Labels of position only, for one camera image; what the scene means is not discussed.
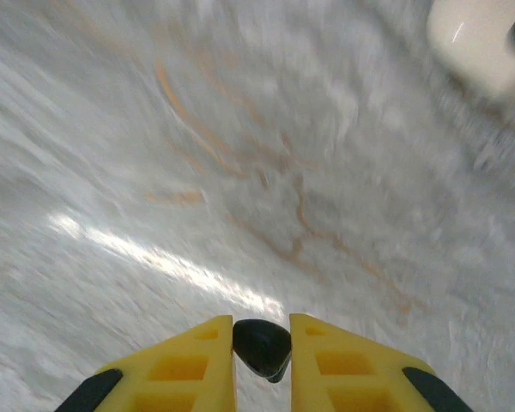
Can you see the white earbud charging case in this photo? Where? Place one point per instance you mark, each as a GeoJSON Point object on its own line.
{"type": "Point", "coordinates": [476, 43]}

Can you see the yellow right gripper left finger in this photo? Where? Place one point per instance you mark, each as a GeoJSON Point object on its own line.
{"type": "Point", "coordinates": [176, 377]}

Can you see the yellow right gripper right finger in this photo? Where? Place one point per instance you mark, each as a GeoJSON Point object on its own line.
{"type": "Point", "coordinates": [347, 377]}

